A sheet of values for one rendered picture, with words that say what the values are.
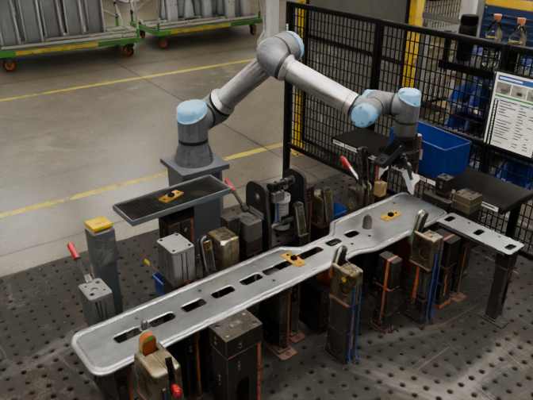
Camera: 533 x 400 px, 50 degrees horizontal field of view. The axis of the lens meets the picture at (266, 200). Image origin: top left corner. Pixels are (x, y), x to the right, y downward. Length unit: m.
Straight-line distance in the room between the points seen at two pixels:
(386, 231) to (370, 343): 0.38
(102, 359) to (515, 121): 1.71
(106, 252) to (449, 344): 1.16
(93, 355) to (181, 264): 0.37
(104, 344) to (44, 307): 0.74
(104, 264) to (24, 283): 0.66
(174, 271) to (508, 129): 1.40
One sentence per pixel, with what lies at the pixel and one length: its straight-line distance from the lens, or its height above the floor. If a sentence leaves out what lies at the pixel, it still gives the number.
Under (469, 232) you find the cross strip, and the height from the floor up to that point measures 1.00.
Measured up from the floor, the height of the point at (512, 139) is 1.20.
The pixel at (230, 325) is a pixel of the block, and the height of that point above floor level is 1.03.
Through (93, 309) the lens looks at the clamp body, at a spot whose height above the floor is 1.03.
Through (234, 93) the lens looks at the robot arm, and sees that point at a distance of 2.22.
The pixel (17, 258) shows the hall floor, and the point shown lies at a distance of 3.98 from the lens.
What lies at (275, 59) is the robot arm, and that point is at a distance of 1.96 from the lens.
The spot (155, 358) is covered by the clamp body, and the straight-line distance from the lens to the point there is 1.43.
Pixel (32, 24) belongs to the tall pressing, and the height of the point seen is 0.54.
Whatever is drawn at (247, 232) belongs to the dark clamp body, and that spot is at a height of 1.05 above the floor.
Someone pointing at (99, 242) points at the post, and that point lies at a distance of 1.79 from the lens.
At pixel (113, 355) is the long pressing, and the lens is 1.55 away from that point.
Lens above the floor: 2.02
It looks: 28 degrees down
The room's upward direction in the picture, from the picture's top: straight up
